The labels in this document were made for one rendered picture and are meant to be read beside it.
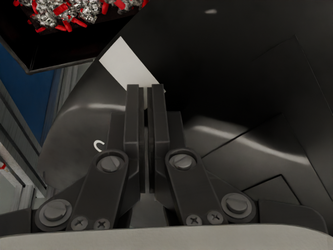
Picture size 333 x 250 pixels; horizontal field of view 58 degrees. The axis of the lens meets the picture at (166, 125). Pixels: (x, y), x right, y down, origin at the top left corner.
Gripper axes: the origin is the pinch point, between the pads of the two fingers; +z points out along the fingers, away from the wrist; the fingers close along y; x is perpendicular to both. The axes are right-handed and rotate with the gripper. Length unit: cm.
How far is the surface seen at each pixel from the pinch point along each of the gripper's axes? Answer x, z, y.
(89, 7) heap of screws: -0.9, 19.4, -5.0
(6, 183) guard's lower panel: -73, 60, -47
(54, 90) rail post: -33, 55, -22
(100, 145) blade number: -3.3, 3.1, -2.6
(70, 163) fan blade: -5.4, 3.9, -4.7
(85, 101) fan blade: -0.6, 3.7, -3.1
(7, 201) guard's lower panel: -74, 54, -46
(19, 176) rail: -33.9, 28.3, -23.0
